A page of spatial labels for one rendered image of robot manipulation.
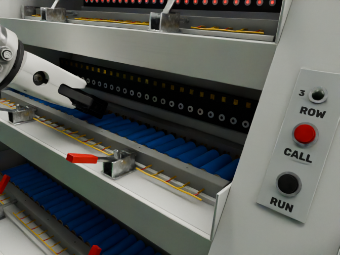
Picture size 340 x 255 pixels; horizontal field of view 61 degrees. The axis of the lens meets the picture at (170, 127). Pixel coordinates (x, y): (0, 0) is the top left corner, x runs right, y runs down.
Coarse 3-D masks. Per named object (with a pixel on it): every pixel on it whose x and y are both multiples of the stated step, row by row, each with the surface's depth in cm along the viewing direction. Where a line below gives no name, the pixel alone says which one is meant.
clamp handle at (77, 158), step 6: (114, 150) 37; (72, 156) 31; (78, 156) 31; (84, 156) 32; (90, 156) 33; (96, 156) 34; (114, 156) 37; (72, 162) 31; (78, 162) 32; (84, 162) 32; (90, 162) 33; (96, 162) 34
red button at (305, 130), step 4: (304, 124) 24; (296, 128) 24; (300, 128) 24; (304, 128) 23; (308, 128) 23; (312, 128) 23; (296, 132) 24; (300, 132) 24; (304, 132) 23; (308, 132) 23; (312, 132) 23; (296, 136) 24; (300, 136) 23; (304, 136) 23; (308, 136) 23; (312, 136) 23; (296, 140) 24; (300, 140) 23; (304, 140) 23; (308, 140) 23; (312, 140) 23
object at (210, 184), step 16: (16, 96) 60; (48, 112) 52; (80, 128) 47; (96, 128) 46; (96, 144) 43; (112, 144) 42; (128, 144) 41; (144, 160) 39; (160, 160) 37; (176, 160) 37; (176, 176) 35; (192, 176) 34; (208, 176) 34; (208, 192) 33
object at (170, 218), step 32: (0, 96) 64; (96, 96) 64; (0, 128) 53; (32, 128) 50; (192, 128) 49; (224, 128) 46; (32, 160) 48; (64, 160) 41; (96, 192) 37; (128, 192) 33; (160, 192) 34; (224, 192) 26; (128, 224) 34; (160, 224) 31; (192, 224) 29
